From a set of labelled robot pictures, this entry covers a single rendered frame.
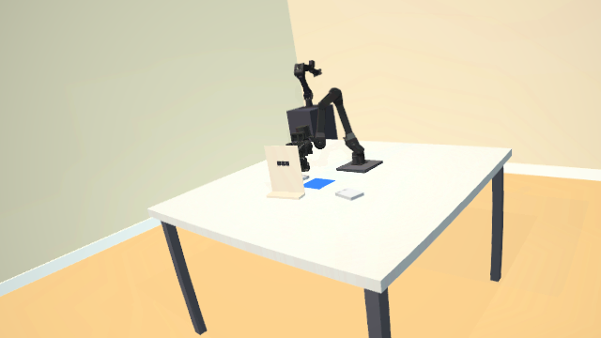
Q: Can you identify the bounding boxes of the blue square marker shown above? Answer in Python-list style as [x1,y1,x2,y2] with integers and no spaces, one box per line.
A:
[304,178,335,190]

